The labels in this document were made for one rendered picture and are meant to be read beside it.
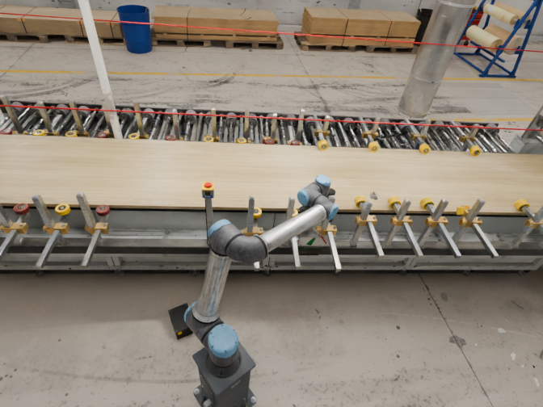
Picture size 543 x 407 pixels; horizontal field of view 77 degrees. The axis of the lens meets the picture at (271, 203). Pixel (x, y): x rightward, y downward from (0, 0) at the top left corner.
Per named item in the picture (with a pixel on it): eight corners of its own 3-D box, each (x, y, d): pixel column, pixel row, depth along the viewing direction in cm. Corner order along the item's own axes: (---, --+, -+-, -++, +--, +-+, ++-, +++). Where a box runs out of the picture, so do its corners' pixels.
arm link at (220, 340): (220, 373, 174) (220, 359, 162) (201, 348, 182) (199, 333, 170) (244, 354, 182) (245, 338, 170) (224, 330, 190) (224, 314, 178)
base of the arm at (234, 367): (247, 363, 188) (248, 355, 181) (218, 385, 179) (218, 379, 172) (229, 337, 198) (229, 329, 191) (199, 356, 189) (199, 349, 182)
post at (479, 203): (452, 248, 253) (486, 201, 220) (448, 248, 253) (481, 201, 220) (451, 245, 256) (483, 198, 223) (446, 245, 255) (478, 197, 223)
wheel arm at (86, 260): (88, 269, 198) (86, 265, 195) (82, 269, 198) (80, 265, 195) (109, 216, 230) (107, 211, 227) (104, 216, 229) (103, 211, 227)
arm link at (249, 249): (246, 259, 136) (343, 202, 178) (226, 241, 142) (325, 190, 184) (242, 278, 143) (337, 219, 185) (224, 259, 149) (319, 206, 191)
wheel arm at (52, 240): (43, 270, 196) (40, 266, 193) (36, 270, 196) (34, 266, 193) (70, 216, 228) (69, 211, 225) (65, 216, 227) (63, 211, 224)
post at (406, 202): (388, 249, 249) (411, 201, 216) (383, 249, 249) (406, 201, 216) (386, 245, 252) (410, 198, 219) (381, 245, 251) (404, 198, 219)
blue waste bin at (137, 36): (154, 55, 639) (148, 12, 590) (122, 54, 629) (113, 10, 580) (157, 44, 681) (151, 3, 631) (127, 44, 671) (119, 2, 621)
